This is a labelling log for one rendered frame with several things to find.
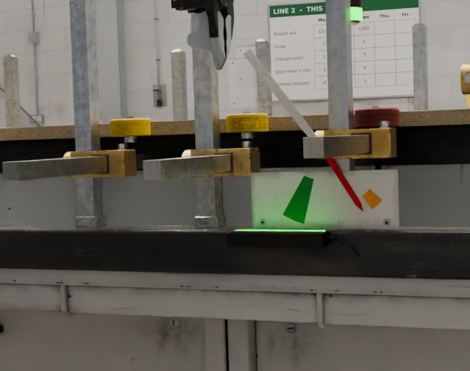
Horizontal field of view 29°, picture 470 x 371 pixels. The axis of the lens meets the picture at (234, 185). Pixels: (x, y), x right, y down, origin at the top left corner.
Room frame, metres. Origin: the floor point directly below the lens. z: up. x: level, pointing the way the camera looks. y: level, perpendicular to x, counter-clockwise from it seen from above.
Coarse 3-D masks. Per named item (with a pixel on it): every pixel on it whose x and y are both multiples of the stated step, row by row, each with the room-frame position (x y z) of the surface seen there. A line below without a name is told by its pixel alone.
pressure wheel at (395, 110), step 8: (360, 112) 1.65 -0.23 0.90; (368, 112) 1.64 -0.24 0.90; (376, 112) 1.63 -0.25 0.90; (384, 112) 1.63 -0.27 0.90; (392, 112) 1.64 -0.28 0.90; (360, 120) 1.65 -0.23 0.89; (368, 120) 1.64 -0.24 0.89; (376, 120) 1.63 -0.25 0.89; (384, 120) 1.63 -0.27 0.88; (392, 120) 1.64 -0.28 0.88; (376, 160) 1.67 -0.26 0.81; (376, 168) 1.67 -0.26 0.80
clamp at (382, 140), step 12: (324, 132) 1.58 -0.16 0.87; (336, 132) 1.57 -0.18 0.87; (348, 132) 1.56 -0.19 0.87; (360, 132) 1.55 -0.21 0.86; (372, 132) 1.55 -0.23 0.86; (384, 132) 1.54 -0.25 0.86; (372, 144) 1.55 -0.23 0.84; (384, 144) 1.54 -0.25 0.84; (348, 156) 1.56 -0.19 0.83; (360, 156) 1.55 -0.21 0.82; (372, 156) 1.55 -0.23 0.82; (384, 156) 1.54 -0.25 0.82
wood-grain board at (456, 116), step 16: (400, 112) 1.69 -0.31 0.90; (416, 112) 1.68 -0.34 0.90; (432, 112) 1.67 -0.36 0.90; (448, 112) 1.66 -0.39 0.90; (464, 112) 1.65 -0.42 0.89; (0, 128) 2.01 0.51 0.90; (16, 128) 2.00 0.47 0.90; (32, 128) 1.98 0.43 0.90; (48, 128) 1.97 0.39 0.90; (64, 128) 1.95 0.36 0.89; (160, 128) 1.87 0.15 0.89; (176, 128) 1.86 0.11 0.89; (192, 128) 1.85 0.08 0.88; (224, 128) 1.82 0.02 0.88; (272, 128) 1.78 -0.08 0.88; (288, 128) 1.77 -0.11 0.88; (320, 128) 1.75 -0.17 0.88
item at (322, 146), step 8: (320, 136) 1.34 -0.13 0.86; (328, 136) 1.31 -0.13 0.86; (336, 136) 1.35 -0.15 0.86; (344, 136) 1.39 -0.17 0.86; (352, 136) 1.44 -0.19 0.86; (360, 136) 1.49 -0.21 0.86; (368, 136) 1.54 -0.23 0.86; (304, 144) 1.29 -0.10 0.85; (312, 144) 1.29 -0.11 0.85; (320, 144) 1.28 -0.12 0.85; (328, 144) 1.30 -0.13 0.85; (336, 144) 1.35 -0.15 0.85; (344, 144) 1.39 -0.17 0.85; (352, 144) 1.44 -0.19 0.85; (360, 144) 1.49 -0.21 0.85; (368, 144) 1.54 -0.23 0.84; (304, 152) 1.29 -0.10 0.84; (312, 152) 1.29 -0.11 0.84; (320, 152) 1.28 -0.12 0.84; (328, 152) 1.30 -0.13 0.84; (336, 152) 1.34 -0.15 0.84; (344, 152) 1.39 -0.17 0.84; (352, 152) 1.43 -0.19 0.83; (360, 152) 1.48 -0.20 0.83
